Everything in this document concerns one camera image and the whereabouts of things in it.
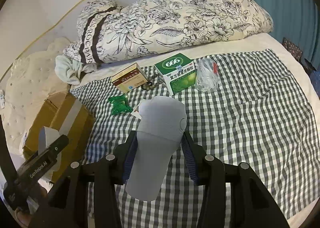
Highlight white bed sheet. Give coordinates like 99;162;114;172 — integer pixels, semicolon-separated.
69;32;320;208

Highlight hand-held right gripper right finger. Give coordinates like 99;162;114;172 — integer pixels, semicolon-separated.
182;132;290;228

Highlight dark patterned box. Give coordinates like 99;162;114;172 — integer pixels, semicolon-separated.
282;37;304;61

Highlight brown cardboard box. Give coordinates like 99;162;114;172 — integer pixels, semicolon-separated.
23;91;96;185

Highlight beige medicine box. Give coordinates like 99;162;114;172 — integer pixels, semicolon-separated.
111;63;148;93

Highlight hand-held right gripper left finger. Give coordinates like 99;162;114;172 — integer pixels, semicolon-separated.
27;130;138;228

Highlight pale grey handheld device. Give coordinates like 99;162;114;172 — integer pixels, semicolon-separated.
125;96;187;202

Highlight clear plastic bag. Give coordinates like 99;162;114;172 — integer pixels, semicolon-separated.
196;58;220;92

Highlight checkered grey white cloth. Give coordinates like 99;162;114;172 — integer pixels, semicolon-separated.
70;48;317;221

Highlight pale green towel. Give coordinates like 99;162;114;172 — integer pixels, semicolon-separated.
55;55;99;85

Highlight green medicine box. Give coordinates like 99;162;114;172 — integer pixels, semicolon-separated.
154;53;199;96

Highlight dark bead bracelet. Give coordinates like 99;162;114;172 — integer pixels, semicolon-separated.
141;74;163;90

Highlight floral printed quilt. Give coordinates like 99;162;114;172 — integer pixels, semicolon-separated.
62;0;273;64

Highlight green foil sachets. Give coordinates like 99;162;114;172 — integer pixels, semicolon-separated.
109;94;133;115

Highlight cream studded cushion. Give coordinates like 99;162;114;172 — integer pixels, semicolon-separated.
4;37;73;155

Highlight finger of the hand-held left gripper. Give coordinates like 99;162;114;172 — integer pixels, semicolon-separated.
37;135;70;159

